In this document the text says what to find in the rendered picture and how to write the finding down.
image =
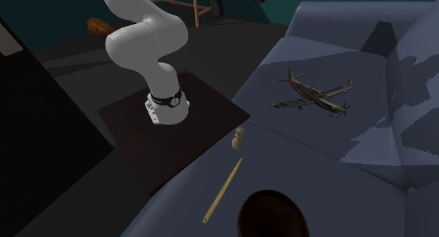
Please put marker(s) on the yellow wooden needle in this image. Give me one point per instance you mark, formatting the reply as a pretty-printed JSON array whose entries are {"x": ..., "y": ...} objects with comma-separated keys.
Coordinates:
[{"x": 223, "y": 190}]

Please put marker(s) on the dark brown round bowl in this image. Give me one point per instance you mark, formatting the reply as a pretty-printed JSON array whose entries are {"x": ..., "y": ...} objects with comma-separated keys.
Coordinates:
[{"x": 271, "y": 215}]

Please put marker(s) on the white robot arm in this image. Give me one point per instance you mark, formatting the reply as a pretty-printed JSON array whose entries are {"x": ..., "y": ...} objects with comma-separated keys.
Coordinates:
[{"x": 147, "y": 44}]

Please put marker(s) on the wooden frame stand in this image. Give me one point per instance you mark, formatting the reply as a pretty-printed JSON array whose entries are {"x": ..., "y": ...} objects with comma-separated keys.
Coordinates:
[{"x": 195, "y": 5}]

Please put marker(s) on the dark robot stand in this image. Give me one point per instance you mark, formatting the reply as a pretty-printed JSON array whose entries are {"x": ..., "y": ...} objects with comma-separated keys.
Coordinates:
[{"x": 192, "y": 137}]

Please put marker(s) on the blue-grey sofa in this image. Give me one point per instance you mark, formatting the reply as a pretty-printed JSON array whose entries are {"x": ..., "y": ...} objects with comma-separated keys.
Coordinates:
[{"x": 308, "y": 167}]

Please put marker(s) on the black cabinet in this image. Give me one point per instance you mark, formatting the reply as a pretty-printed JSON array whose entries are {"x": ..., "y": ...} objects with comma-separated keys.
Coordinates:
[{"x": 37, "y": 143}]

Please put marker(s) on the dark toy airplane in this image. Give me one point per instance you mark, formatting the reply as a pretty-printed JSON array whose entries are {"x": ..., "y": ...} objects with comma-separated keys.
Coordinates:
[{"x": 313, "y": 95}]

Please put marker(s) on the beige chess piece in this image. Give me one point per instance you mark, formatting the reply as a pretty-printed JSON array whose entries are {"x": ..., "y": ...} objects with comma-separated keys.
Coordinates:
[{"x": 238, "y": 141}]

